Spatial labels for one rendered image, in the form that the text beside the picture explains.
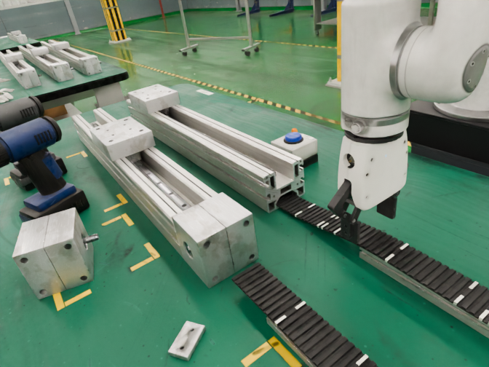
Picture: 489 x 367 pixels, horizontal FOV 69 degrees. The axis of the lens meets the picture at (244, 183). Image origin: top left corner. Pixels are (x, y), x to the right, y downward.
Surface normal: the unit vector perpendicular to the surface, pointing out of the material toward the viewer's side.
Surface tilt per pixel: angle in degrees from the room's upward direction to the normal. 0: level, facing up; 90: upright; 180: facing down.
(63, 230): 0
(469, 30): 85
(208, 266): 90
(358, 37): 90
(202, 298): 0
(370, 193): 89
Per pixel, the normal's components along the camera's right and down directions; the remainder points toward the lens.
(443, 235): -0.14, -0.85
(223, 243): 0.57, 0.36
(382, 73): -0.73, 0.47
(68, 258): 0.36, 0.43
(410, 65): -0.80, 0.26
